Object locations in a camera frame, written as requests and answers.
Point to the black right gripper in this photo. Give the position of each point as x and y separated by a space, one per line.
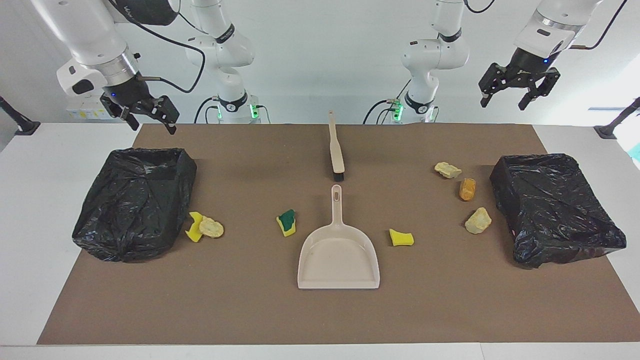
135 97

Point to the curled yellow sponge piece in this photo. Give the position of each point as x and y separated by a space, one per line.
194 218

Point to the orange brown bread roll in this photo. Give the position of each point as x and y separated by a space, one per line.
467 190

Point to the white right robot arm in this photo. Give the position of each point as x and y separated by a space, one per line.
90 35

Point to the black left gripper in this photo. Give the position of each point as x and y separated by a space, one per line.
525 72

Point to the pale scalloped bread piece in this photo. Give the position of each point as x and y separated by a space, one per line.
447 170

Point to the beige plastic dustpan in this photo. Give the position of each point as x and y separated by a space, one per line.
340 260

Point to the white box with yellow label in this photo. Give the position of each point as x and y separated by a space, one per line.
82 110

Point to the green and yellow sponge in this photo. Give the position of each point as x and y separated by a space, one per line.
286 222

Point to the round pale bread piece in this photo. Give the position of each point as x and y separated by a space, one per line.
212 228

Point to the beige hand brush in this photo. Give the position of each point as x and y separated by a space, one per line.
337 155

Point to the pale chunky bread piece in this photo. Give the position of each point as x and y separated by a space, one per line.
478 221

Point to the yellow sponge wedge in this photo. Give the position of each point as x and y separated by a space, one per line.
400 238

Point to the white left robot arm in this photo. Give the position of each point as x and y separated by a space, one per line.
435 55

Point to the brown table mat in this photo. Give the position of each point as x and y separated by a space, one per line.
250 310

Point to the black bag lined bin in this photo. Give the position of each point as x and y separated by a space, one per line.
135 205
555 210

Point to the black camera stand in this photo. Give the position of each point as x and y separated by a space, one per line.
610 129
22 125

